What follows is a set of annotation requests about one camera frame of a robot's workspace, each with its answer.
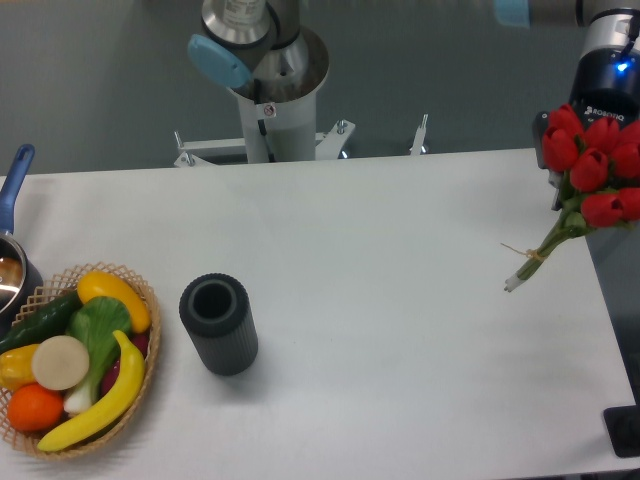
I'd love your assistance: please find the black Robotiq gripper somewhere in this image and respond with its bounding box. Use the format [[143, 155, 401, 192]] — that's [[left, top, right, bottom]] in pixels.
[[533, 8, 640, 213]]

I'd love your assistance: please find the red tulip bouquet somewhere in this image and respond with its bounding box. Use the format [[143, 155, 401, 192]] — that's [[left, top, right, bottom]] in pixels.
[[504, 104, 639, 292]]

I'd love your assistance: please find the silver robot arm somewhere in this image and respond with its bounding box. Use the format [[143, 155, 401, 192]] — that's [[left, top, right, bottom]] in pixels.
[[493, 0, 639, 128]]

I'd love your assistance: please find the black object at table edge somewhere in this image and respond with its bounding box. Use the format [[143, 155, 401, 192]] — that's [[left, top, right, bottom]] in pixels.
[[603, 405, 639, 458]]

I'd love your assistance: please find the light blue joint cap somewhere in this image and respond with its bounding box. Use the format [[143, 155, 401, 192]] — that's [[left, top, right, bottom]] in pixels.
[[187, 34, 252, 89]]

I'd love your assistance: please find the dark grey ribbed vase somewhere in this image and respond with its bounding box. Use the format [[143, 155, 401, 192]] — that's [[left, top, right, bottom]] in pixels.
[[179, 273, 259, 376]]

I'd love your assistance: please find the dark red vegetable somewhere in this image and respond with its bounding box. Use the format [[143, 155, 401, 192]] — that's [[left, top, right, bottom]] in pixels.
[[100, 332, 149, 397]]

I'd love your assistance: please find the yellow banana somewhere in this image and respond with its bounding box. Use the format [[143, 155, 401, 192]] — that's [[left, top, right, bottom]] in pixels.
[[37, 330, 145, 453]]

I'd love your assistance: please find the green bok choy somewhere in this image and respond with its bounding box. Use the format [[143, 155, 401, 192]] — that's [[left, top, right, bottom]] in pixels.
[[64, 296, 132, 416]]

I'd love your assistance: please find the green cucumber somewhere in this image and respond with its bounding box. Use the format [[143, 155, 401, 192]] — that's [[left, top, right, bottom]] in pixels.
[[1, 290, 82, 354]]

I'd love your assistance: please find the beige round radish slice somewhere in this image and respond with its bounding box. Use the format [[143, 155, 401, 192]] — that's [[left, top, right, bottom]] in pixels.
[[31, 335, 90, 391]]

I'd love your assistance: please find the yellow bell pepper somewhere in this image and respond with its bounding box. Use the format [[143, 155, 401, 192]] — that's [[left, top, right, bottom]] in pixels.
[[0, 344, 39, 391]]

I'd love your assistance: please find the orange fruit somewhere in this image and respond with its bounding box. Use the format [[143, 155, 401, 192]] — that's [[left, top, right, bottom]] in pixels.
[[7, 383, 63, 432]]

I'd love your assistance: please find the woven wicker basket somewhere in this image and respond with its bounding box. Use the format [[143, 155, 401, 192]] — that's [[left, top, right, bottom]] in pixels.
[[1, 262, 161, 461]]

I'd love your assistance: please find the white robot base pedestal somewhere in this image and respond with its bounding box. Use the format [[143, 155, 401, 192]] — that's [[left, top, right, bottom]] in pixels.
[[198, 1, 355, 163]]

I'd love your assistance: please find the blue handled saucepan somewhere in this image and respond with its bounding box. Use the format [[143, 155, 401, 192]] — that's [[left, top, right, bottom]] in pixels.
[[1, 144, 43, 337]]

